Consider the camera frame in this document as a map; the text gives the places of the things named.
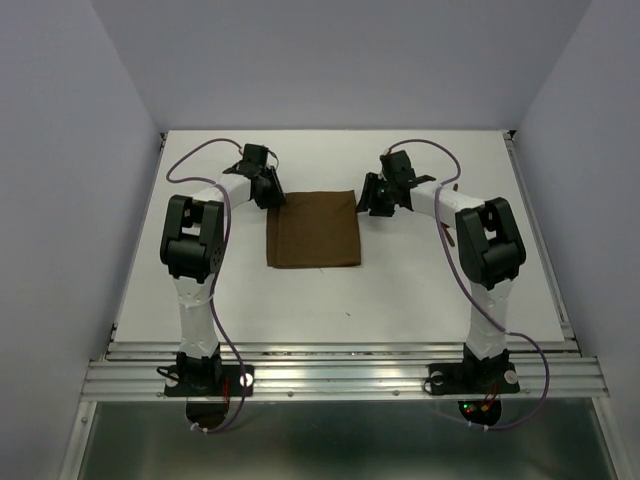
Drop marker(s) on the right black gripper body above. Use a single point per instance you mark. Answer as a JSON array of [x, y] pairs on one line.
[[376, 194]]

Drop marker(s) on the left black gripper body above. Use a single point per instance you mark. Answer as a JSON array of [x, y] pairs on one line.
[[271, 189]]

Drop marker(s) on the brown cloth napkin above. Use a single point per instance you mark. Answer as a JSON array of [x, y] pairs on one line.
[[314, 230]]

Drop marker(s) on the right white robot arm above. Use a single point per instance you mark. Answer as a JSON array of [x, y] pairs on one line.
[[481, 239]]

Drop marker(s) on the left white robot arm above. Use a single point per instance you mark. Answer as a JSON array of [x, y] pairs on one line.
[[194, 242]]

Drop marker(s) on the brown wooden spoon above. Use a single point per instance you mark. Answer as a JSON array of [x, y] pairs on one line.
[[450, 239]]

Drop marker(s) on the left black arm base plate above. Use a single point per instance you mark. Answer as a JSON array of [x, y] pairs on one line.
[[231, 383]]

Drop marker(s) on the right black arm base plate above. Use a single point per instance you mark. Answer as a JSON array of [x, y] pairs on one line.
[[464, 379]]

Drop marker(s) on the aluminium front rail frame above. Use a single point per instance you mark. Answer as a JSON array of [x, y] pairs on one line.
[[327, 371]]

